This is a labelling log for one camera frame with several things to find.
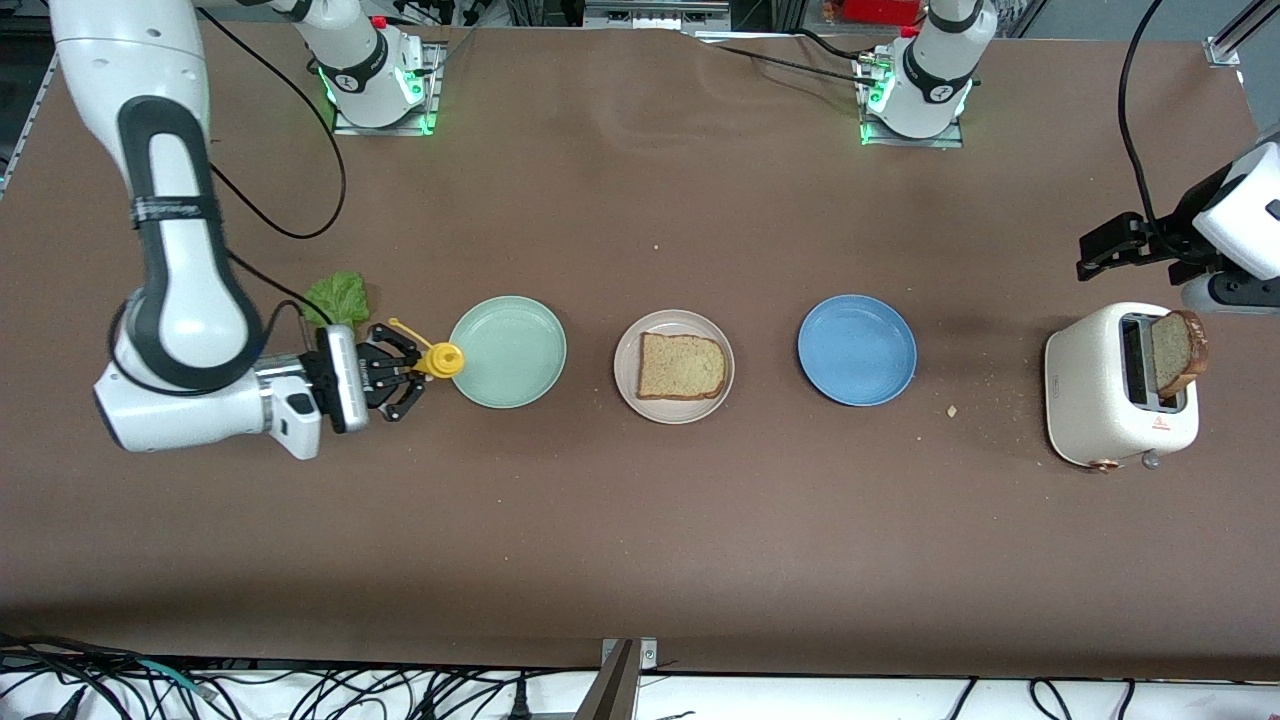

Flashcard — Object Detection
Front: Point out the beige plate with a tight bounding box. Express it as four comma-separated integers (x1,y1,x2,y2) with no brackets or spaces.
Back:
613,309,736,425

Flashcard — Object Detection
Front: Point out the brown bread slice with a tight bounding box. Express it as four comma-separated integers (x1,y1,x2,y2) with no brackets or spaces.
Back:
1150,310,1211,399
637,332,728,401

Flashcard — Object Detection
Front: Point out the teal cable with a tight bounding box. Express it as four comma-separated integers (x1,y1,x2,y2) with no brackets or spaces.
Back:
135,658,216,698

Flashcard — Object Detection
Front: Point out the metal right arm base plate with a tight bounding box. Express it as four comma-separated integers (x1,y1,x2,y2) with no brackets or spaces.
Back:
332,40,441,136

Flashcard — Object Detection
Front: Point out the silver corner bracket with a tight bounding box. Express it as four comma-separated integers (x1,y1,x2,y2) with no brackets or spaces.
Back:
600,638,658,673

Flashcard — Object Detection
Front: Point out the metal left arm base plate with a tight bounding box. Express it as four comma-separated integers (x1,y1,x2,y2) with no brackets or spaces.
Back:
858,55,966,149

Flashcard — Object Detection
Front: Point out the cream white toaster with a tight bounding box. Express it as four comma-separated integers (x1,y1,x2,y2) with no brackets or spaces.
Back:
1044,302,1201,471

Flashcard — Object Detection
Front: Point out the black cable on table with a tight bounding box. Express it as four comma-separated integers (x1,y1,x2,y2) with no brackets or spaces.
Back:
700,40,881,89

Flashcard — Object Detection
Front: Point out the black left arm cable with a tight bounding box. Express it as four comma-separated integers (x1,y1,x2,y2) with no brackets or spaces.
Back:
1118,0,1201,261

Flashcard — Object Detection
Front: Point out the green lettuce leaf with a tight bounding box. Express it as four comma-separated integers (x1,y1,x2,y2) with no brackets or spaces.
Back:
303,272,373,331

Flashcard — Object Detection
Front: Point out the blue plate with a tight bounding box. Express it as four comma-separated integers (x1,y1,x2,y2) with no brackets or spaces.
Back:
797,294,918,407

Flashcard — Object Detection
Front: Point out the aluminium frame profile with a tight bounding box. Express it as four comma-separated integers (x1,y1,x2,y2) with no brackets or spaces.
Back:
1205,0,1280,68

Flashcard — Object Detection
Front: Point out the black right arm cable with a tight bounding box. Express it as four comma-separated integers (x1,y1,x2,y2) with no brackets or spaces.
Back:
195,5,348,326

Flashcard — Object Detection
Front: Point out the yellow mustard squeeze bottle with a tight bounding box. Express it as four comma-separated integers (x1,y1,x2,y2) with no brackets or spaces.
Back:
390,318,466,381

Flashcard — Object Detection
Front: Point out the mint green plate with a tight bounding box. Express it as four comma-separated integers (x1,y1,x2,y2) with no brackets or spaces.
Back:
446,295,568,410

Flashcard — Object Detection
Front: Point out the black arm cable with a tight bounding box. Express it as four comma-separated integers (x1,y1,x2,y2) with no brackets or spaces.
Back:
195,5,348,326
1118,0,1201,261

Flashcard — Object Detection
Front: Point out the grey metal bar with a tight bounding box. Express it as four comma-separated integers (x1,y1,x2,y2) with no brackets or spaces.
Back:
573,640,638,720

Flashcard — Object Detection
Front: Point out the grey metal device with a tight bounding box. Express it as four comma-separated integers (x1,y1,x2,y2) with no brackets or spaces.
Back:
583,0,733,31

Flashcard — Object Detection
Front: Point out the red box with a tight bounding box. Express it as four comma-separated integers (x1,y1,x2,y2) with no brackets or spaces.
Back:
825,0,923,26

